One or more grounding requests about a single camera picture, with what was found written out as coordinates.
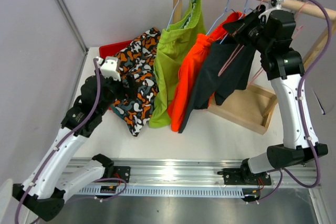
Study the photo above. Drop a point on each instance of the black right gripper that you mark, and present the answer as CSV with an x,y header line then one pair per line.
x,y
234,27

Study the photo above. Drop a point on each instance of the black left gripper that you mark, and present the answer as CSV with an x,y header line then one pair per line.
x,y
133,86

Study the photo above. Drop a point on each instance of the pink hanger of camouflage shorts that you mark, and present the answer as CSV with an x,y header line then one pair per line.
x,y
236,51

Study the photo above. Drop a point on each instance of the blue hanger of black shorts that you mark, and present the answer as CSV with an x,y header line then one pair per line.
x,y
246,1

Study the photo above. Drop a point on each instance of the orange grey camouflage shorts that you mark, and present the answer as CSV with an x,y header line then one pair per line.
x,y
137,60

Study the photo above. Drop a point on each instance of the black shorts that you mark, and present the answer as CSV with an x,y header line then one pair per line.
x,y
208,82

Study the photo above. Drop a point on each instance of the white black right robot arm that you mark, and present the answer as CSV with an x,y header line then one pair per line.
x,y
286,73

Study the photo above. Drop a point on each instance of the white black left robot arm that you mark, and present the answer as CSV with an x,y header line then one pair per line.
x,y
46,191

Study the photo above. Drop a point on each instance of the blue hanger of orange shorts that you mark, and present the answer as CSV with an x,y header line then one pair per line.
x,y
225,10

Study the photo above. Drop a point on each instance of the lime green shorts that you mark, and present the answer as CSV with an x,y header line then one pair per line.
x,y
174,44

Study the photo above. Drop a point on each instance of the blue hanger of green shorts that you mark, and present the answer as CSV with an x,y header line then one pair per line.
x,y
176,11

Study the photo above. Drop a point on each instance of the red plastic bin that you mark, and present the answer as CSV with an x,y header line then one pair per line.
x,y
105,51

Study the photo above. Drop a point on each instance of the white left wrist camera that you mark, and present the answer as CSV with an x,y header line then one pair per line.
x,y
109,67

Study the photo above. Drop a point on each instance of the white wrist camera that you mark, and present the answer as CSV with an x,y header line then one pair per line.
x,y
273,5
109,67

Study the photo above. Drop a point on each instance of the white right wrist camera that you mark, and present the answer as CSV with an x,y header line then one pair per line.
x,y
273,5

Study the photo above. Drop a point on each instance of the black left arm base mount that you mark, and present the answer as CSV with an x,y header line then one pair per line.
x,y
122,172

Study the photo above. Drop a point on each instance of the aluminium mounting rail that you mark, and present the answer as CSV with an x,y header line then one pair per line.
x,y
189,173

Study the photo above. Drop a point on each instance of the slotted grey cable duct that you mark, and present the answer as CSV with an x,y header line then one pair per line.
x,y
169,191

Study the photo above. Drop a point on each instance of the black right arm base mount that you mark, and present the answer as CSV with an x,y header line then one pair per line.
x,y
238,176

